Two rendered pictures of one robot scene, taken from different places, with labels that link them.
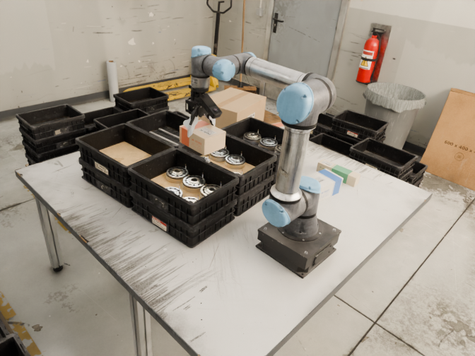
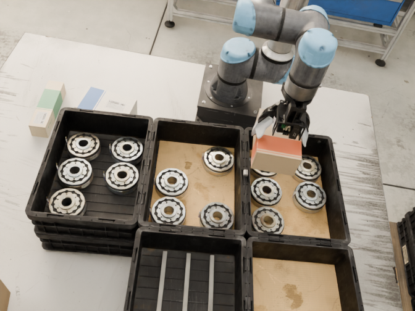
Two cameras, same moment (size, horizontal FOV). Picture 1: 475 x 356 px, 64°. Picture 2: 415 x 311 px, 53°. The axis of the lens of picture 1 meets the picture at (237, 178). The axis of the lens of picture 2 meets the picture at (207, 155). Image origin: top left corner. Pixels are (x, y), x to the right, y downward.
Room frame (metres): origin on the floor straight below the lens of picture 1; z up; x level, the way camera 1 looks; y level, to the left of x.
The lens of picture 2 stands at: (2.13, 0.61, 1.95)
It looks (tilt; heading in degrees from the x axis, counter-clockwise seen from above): 52 degrees down; 228
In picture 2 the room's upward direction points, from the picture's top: 11 degrees clockwise
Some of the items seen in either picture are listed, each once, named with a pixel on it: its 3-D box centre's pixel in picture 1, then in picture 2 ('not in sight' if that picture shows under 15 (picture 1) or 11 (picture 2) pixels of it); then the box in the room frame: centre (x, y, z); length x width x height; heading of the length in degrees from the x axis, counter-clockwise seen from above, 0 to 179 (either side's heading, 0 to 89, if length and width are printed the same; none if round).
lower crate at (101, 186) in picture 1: (127, 172); not in sight; (1.66, 0.56, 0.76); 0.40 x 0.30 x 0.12; 54
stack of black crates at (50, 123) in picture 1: (55, 141); not in sight; (2.65, 1.45, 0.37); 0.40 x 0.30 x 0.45; 139
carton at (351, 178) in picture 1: (338, 172); (48, 108); (1.92, -0.57, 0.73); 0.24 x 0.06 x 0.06; 53
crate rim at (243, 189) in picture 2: (227, 153); (196, 173); (1.67, 0.06, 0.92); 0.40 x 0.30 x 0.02; 54
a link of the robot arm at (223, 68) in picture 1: (222, 67); (304, 29); (1.44, 0.10, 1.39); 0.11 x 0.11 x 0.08; 49
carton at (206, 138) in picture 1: (202, 136); (276, 141); (1.48, 0.17, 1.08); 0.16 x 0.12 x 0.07; 49
